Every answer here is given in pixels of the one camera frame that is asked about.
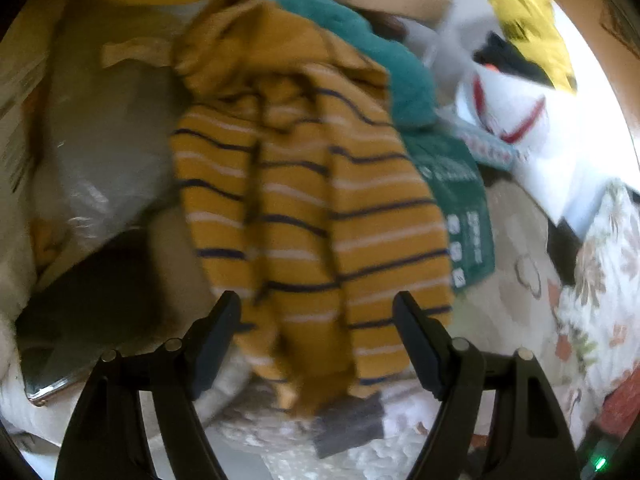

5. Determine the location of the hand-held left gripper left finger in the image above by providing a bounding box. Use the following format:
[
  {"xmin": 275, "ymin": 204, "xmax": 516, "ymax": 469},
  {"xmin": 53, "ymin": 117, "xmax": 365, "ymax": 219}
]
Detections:
[{"xmin": 54, "ymin": 291, "xmax": 242, "ymax": 480}]

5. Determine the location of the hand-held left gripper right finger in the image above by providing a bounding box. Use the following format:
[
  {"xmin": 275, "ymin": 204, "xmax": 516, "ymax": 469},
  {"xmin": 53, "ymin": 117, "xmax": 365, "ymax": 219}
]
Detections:
[{"xmin": 392, "ymin": 291, "xmax": 581, "ymax": 480}]

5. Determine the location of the mustard striped small sweater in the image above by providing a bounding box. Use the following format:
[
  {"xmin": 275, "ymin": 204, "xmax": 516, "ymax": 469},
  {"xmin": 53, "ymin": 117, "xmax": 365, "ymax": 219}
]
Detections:
[{"xmin": 170, "ymin": 0, "xmax": 456, "ymax": 418}]

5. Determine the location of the dark grey cloth piece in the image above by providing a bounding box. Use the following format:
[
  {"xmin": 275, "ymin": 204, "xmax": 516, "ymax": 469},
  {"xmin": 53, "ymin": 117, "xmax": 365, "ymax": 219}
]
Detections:
[{"xmin": 311, "ymin": 392, "xmax": 386, "ymax": 458}]

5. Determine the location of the smartphone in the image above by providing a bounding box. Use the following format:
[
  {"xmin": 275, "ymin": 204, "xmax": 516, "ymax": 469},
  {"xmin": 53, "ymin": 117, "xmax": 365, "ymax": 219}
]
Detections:
[{"xmin": 15, "ymin": 230, "xmax": 216, "ymax": 406}]

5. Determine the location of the green printed packet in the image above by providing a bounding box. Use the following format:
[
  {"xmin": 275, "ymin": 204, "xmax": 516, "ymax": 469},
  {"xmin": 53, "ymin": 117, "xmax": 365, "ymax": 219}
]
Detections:
[{"xmin": 400, "ymin": 125, "xmax": 496, "ymax": 291}]

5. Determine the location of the floral pillow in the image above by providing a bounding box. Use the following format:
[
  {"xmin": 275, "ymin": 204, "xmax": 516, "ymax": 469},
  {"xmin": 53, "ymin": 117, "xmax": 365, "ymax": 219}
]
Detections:
[{"xmin": 555, "ymin": 177, "xmax": 640, "ymax": 431}]

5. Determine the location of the grey plastic bag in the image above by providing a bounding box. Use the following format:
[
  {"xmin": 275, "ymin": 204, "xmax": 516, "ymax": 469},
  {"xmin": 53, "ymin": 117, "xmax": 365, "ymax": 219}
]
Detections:
[{"xmin": 30, "ymin": 5, "xmax": 201, "ymax": 271}]

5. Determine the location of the white red-printed plastic bag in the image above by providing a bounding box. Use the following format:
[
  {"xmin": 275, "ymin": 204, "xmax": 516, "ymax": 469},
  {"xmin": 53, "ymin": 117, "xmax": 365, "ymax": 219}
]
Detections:
[{"xmin": 440, "ymin": 0, "xmax": 621, "ymax": 226}]

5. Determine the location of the teal fleece garment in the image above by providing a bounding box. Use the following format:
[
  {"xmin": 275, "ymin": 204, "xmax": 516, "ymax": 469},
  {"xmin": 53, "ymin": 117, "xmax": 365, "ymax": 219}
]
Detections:
[{"xmin": 267, "ymin": 0, "xmax": 438, "ymax": 128}]

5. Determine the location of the yellow plastic bag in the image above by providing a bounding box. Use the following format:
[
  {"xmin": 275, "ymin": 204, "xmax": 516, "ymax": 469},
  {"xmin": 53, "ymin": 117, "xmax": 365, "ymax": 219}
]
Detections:
[{"xmin": 487, "ymin": 0, "xmax": 578, "ymax": 93}]

